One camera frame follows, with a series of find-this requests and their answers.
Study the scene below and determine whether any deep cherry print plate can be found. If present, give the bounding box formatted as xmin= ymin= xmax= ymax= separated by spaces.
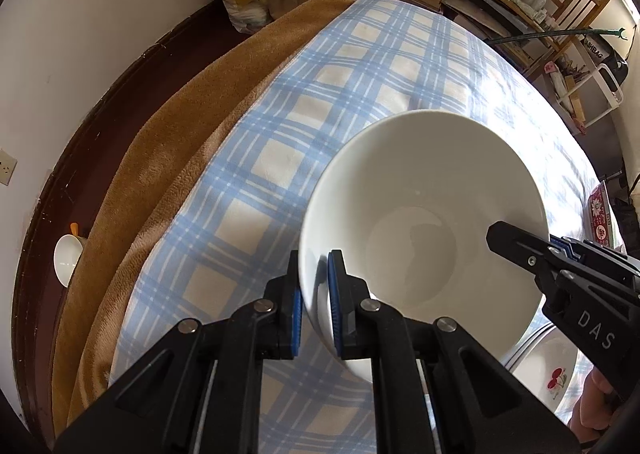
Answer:
xmin=500 ymin=324 xmax=591 ymax=417

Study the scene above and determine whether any white cup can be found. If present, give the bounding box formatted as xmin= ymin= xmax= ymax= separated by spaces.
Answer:
xmin=53 ymin=233 xmax=86 ymax=287

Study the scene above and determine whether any black bag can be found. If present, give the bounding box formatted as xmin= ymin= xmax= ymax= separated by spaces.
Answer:
xmin=575 ymin=31 xmax=628 ymax=85

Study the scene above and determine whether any blue plaid cloth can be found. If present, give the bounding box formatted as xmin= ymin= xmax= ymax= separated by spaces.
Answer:
xmin=107 ymin=0 xmax=626 ymax=454

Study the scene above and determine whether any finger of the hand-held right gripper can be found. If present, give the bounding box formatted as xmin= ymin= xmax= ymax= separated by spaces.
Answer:
xmin=547 ymin=235 xmax=640 ymax=280
xmin=486 ymin=220 xmax=576 ymax=287

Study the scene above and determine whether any green pole with hook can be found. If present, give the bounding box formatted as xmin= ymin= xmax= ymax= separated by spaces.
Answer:
xmin=487 ymin=26 xmax=632 ymax=47

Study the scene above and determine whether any dark wooden bed frame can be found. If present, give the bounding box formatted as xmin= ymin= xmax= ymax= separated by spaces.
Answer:
xmin=10 ymin=0 xmax=236 ymax=435

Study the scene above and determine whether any large cherry print plate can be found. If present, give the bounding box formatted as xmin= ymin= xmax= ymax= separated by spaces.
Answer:
xmin=500 ymin=323 xmax=556 ymax=370

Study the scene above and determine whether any white rolling cart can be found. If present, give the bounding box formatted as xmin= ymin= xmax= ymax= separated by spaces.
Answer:
xmin=542 ymin=34 xmax=628 ymax=135

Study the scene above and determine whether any tan fleece blanket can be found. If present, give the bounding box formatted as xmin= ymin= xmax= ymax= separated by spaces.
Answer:
xmin=50 ymin=0 xmax=358 ymax=435

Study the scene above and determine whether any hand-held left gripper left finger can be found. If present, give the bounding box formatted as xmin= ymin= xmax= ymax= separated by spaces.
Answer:
xmin=52 ymin=249 xmax=303 ymax=454

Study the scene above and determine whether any person's right hand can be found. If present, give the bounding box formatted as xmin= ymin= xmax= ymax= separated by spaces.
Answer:
xmin=575 ymin=369 xmax=621 ymax=442

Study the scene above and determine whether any white wall socket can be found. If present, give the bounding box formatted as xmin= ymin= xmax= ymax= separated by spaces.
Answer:
xmin=0 ymin=148 xmax=18 ymax=186

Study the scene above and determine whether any white bowl with orange print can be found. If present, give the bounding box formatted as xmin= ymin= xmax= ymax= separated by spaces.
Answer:
xmin=298 ymin=109 xmax=547 ymax=383

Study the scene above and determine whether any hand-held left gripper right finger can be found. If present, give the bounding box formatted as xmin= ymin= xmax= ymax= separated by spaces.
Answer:
xmin=327 ymin=249 xmax=583 ymax=454

